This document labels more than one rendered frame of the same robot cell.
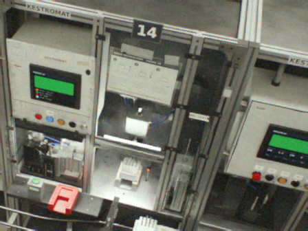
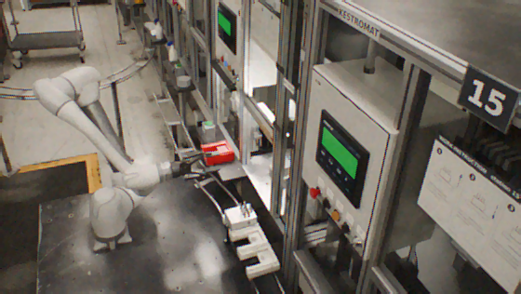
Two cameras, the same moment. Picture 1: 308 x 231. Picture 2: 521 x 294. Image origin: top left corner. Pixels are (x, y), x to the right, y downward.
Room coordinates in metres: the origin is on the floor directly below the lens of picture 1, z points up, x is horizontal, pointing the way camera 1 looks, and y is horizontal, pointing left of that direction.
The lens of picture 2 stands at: (0.76, -1.56, 2.39)
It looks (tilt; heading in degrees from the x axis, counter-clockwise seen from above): 30 degrees down; 57
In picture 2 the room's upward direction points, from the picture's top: 2 degrees clockwise
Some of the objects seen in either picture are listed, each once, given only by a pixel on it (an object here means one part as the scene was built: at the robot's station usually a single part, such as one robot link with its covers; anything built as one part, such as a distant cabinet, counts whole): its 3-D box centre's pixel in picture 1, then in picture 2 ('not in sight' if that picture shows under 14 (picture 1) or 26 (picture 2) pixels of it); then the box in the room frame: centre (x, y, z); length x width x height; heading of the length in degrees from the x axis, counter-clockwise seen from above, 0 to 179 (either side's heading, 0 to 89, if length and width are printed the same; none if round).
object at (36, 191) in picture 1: (36, 187); (209, 132); (1.70, 0.39, 0.97); 0.08 x 0.08 x 0.12; 80
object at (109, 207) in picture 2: not in sight; (108, 208); (1.04, 0.19, 0.85); 0.18 x 0.16 x 0.22; 32
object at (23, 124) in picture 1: (49, 129); (223, 73); (1.76, 0.32, 1.37); 0.36 x 0.04 x 0.04; 80
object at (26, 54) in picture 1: (58, 77); (248, 29); (1.89, 0.30, 1.60); 0.42 x 0.29 x 0.46; 80
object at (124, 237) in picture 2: not in sight; (111, 233); (1.03, 0.16, 0.71); 0.22 x 0.18 x 0.06; 80
